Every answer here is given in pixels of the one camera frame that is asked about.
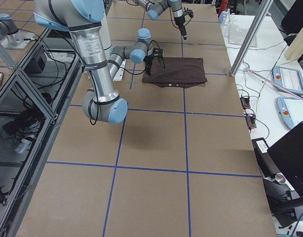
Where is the black camera stand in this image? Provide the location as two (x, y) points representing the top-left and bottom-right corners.
(262, 178), (303, 227)

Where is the upper relay module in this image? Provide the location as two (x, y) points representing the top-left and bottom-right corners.
(240, 96), (251, 109)

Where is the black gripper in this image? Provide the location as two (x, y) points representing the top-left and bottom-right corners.
(145, 56), (153, 76)
(174, 16), (187, 40)

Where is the aluminium extrusion post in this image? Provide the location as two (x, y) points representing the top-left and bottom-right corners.
(230, 0), (274, 77)

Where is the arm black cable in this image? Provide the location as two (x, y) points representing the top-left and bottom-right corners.
(88, 39), (167, 126)

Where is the aluminium frame table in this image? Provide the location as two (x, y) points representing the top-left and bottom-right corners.
(0, 30), (82, 237)

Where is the upper teach pendant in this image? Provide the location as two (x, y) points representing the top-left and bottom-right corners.
(272, 66), (303, 95)

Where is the lower teach pendant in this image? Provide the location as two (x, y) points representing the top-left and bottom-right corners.
(276, 97), (303, 129)

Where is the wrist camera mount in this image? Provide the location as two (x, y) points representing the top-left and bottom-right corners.
(183, 8), (194, 19)
(149, 47), (166, 69)

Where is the relay module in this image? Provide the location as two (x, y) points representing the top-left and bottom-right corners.
(240, 96), (251, 109)
(245, 114), (257, 130)

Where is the black monitor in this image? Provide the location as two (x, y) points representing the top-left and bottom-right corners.
(267, 121), (303, 197)

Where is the teach pendant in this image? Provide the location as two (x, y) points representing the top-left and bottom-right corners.
(272, 66), (303, 95)
(276, 97), (303, 129)

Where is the black box with label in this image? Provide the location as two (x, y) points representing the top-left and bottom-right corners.
(252, 138), (280, 177)

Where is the clear plastic tray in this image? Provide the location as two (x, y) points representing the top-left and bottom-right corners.
(222, 21), (250, 49)

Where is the red fire extinguisher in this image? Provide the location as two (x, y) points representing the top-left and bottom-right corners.
(220, 0), (228, 12)

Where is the dark brown t-shirt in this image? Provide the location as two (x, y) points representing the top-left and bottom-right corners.
(142, 57), (208, 88)

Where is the wooden board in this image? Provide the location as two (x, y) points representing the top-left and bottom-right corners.
(284, 27), (303, 61)

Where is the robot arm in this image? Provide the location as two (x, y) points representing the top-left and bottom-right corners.
(133, 0), (194, 40)
(34, 0), (151, 123)

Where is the lower relay module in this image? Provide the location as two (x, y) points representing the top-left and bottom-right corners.
(245, 114), (257, 130)

